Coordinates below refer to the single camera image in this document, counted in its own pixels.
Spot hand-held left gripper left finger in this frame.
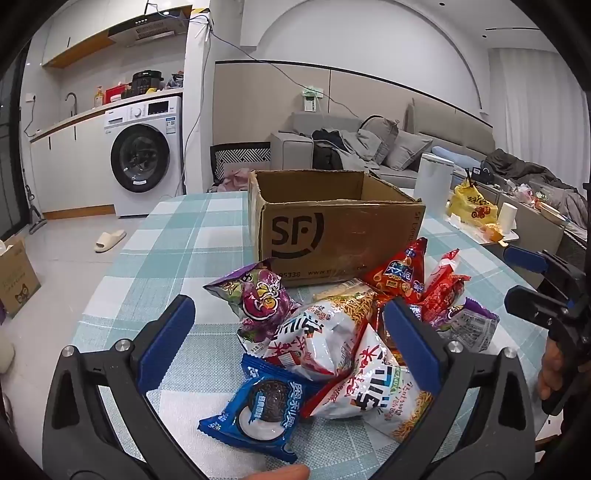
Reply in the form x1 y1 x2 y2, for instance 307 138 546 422
41 294 204 480

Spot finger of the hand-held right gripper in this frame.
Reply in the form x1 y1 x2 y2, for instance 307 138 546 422
503 246 575 288
504 285 573 329

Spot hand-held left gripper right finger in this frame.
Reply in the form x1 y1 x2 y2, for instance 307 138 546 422
369 298 553 480

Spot red chocolate cookie packet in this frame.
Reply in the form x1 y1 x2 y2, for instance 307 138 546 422
410 274 472 326

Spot small purple snack packet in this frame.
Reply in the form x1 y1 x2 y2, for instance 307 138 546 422
433 298 501 354

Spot white noodle snack bag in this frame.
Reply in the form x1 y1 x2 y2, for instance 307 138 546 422
301 323 445 445
237 281 385 383

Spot red cone crisp bag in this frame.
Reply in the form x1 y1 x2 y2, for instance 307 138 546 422
362 237 428 306

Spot red and white snack packet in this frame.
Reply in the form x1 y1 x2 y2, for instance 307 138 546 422
425 249 462 296

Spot beige cracker packet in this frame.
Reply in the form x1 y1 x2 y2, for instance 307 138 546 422
313 278 376 302

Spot purple snack bag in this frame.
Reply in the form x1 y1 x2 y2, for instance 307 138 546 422
203 260 304 345

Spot blue cookie packet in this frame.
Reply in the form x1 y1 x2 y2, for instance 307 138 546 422
198 353 325 465

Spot brown cardboard box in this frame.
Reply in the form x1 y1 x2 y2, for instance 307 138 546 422
248 169 426 288

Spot person's right hand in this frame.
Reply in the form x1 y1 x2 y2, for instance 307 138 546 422
537 340 568 401

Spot person's left hand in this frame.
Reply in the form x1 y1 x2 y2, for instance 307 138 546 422
248 463 311 480

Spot low side table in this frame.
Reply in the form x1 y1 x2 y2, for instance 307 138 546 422
445 174 570 274

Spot white paper roll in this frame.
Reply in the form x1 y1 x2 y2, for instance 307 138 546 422
497 202 519 234

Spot yellow plastic bag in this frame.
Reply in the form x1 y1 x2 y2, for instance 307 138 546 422
446 182 500 227

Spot dark blanket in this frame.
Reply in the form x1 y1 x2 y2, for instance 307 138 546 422
480 148 588 228

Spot teal checked tablecloth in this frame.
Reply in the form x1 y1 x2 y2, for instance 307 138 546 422
69 189 574 480

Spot beige slipper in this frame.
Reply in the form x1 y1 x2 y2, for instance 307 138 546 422
93 229 127 253

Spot white cylindrical bin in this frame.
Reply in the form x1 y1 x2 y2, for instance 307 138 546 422
414 153 456 216

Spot white washing machine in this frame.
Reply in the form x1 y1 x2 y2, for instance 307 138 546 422
103 95 186 219

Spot white curtain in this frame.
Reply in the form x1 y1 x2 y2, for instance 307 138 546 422
488 45 588 186

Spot grey cushion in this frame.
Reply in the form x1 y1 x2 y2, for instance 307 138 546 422
360 115 400 165
385 130 435 172

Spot small printed cardboard box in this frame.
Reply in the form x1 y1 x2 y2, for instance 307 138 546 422
0 235 42 318

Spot pink cloth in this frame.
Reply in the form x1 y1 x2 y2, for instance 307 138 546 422
207 167 253 194

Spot floor mop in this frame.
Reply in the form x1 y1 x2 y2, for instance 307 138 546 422
23 184 48 234

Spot white base cabinets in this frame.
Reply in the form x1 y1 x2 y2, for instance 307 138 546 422
30 115 116 216

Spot grey jacket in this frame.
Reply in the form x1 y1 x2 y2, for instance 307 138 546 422
339 129 385 174

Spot black patterned basket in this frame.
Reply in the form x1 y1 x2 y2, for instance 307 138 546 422
209 141 272 186

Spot black jacket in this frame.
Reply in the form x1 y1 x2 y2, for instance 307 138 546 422
311 128 346 171

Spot grey sofa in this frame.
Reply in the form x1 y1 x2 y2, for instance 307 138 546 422
270 97 498 186

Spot dark glass door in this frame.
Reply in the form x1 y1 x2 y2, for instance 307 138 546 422
0 41 31 241

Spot red box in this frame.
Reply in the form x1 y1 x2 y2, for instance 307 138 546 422
105 85 135 105

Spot black pressure cooker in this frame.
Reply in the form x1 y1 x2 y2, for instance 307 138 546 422
131 70 165 96

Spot steel range hood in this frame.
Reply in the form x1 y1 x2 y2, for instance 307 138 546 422
108 4 193 48

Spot white wall power strip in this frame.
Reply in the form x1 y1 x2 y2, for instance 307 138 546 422
300 86 325 113

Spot white wall cabinets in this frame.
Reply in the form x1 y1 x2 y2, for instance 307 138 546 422
41 0 153 70

